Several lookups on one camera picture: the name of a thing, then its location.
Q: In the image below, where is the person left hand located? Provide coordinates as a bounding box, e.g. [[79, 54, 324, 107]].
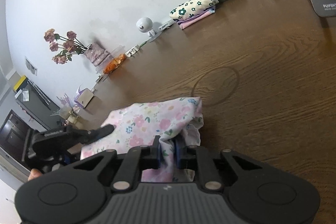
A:
[[28, 168, 42, 181]]

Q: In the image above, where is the beige small box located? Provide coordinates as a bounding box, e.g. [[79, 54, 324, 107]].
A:
[[74, 88, 94, 109]]

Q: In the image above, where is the dried pink flower bouquet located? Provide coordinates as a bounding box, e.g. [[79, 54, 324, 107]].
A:
[[43, 28, 88, 64]]

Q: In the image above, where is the white green flower cloth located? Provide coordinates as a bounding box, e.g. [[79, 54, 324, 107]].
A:
[[169, 0, 219, 21]]

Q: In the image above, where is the white clip gadget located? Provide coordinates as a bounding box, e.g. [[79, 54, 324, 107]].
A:
[[125, 46, 140, 57]]

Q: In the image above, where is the orange snack bag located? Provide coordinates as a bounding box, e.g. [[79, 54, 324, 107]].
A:
[[103, 53, 127, 75]]

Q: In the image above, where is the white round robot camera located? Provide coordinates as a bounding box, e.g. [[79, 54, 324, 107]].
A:
[[136, 17, 162, 42]]

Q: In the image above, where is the pink blue mesh garment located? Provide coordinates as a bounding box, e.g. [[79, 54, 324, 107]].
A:
[[177, 7, 216, 30]]

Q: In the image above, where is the pink floral cloth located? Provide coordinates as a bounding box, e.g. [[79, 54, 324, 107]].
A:
[[80, 97, 204, 182]]

